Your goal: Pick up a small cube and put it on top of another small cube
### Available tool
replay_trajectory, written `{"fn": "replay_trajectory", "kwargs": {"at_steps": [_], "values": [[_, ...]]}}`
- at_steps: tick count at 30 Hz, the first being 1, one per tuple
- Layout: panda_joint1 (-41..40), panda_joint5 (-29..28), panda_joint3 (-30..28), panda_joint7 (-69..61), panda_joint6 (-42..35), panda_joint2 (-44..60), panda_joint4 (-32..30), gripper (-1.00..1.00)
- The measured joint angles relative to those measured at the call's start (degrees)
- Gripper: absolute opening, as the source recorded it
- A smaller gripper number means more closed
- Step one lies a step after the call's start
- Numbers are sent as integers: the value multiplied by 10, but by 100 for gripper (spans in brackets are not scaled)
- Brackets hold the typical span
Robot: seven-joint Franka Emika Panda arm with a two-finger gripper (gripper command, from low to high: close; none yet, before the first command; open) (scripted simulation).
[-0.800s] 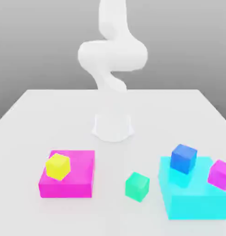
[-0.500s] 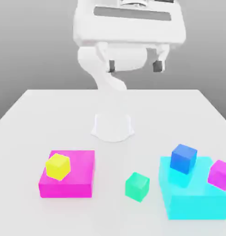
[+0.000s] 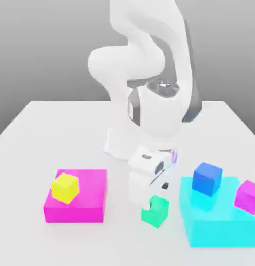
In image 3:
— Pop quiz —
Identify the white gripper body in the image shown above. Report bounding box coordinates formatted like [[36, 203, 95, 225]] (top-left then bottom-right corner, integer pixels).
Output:
[[128, 169, 172, 203]]

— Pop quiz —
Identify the small green cube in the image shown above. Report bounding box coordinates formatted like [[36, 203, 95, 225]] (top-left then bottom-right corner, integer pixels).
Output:
[[141, 195, 170, 229]]

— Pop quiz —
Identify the small blue cube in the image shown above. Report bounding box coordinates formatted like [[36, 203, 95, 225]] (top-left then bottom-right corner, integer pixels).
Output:
[[191, 162, 224, 197]]

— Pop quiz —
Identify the small yellow cube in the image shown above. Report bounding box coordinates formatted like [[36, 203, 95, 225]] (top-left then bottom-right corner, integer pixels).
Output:
[[51, 172, 80, 205]]

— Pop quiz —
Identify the small purple cube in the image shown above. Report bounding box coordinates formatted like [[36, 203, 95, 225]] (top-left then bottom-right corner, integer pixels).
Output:
[[234, 179, 255, 216]]

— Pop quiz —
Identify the large magenta box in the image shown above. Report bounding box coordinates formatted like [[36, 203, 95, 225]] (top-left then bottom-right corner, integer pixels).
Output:
[[43, 169, 108, 224]]

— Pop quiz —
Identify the large cyan box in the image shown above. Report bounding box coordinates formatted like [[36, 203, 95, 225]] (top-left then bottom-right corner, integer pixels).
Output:
[[179, 176, 255, 248]]

